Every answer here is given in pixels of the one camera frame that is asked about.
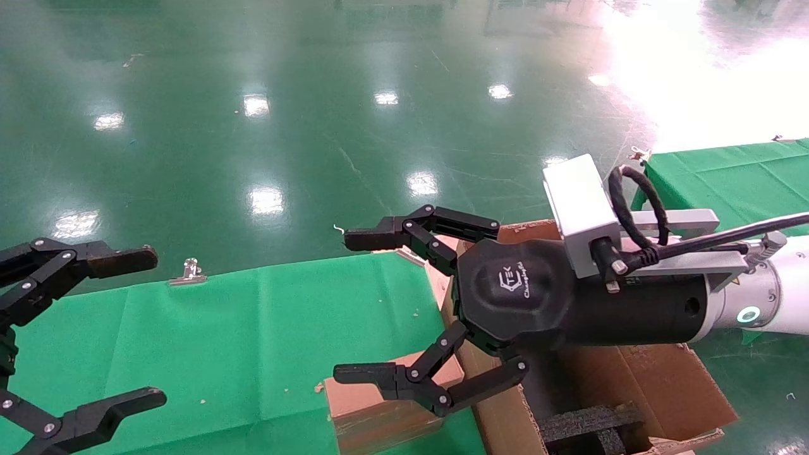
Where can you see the large open cardboard carton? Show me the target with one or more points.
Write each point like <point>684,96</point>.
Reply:
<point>663,385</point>

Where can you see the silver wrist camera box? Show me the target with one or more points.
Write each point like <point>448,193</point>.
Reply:
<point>578,202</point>

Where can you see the small brown cardboard box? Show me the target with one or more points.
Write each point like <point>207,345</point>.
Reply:
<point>373,417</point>

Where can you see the silver camera mount bracket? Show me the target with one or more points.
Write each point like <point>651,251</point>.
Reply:
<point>689,221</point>

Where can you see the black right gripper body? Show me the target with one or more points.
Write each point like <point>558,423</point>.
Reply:
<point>505,291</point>

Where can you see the black foam insert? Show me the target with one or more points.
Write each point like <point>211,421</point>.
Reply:
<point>588,424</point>

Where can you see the large green table cloth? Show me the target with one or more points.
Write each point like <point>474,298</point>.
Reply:
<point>253,328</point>

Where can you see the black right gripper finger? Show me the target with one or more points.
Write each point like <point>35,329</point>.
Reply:
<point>404,382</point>
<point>417,230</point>

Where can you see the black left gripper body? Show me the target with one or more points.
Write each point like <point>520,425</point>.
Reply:
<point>5,354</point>

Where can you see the green cloth on side table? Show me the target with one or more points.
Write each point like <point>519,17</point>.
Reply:
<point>727,177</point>

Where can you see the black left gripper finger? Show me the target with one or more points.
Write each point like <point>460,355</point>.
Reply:
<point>88,420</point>
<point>57,262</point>

